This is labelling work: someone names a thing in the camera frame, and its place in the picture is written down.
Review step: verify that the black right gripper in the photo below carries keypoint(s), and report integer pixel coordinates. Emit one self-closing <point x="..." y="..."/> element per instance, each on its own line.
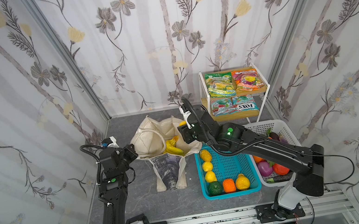
<point x="186" y="134"/>

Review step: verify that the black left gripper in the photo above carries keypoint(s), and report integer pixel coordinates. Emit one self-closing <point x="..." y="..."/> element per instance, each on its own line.
<point x="130" y="151"/>

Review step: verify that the cream canvas tote bag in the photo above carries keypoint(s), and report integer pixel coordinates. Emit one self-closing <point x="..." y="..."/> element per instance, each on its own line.
<point x="150" y="143"/>

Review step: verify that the yellow banana bunch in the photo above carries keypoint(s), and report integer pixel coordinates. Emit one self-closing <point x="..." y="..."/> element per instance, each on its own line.
<point x="171" y="147"/>

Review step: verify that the green snack bag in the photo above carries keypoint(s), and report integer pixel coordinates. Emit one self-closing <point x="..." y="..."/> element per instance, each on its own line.
<point x="220" y="85"/>

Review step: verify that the orange fruit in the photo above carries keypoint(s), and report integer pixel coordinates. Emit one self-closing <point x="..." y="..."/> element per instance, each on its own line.
<point x="229" y="186"/>

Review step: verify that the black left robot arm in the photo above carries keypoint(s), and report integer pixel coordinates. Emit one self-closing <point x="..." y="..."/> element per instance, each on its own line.
<point x="112" y="180"/>

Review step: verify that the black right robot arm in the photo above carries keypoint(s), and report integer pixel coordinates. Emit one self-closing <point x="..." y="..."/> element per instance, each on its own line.
<point x="230" y="139"/>

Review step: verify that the red green candy bag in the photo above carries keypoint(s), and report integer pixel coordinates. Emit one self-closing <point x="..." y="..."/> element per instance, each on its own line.
<point x="222" y="107"/>

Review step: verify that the Fox's candy bag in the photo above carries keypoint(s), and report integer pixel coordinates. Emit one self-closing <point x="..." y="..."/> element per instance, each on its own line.
<point x="244" y="103"/>

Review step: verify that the orange snack bag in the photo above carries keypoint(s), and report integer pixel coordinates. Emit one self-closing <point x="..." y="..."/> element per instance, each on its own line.
<point x="247" y="80"/>

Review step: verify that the yellow lemon top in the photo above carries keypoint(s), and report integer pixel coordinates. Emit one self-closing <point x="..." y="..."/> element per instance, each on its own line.
<point x="205" y="155"/>

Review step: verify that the teal plastic basket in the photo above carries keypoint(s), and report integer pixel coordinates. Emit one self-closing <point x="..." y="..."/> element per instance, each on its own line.
<point x="228" y="168"/>

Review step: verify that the green avocado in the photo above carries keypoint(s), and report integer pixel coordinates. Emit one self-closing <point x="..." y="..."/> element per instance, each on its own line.
<point x="215" y="188"/>

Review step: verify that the large yellow citrus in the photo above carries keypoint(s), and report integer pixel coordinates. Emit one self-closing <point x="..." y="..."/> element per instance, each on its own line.
<point x="242" y="182"/>

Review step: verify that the purple eggplant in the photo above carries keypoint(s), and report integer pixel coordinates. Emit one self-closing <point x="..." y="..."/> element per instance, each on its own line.
<point x="274" y="136"/>

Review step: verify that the purple onion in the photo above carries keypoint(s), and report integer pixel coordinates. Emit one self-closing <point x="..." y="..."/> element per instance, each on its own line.
<point x="264" y="168"/>

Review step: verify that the white plastic basket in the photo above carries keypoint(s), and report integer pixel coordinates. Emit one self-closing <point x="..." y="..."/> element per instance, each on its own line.
<point x="279" y="131"/>

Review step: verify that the red tomato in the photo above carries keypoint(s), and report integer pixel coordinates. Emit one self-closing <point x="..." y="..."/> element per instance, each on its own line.
<point x="280" y="170"/>

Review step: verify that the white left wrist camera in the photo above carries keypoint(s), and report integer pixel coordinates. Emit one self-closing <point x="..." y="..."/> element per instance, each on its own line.
<point x="109" y="142"/>

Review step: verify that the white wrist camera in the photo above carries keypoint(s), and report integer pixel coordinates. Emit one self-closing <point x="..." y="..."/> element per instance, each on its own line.
<point x="109" y="142"/>
<point x="185" y="112"/>

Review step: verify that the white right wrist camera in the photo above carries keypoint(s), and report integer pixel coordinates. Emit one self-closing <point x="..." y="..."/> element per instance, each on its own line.
<point x="185" y="112"/>

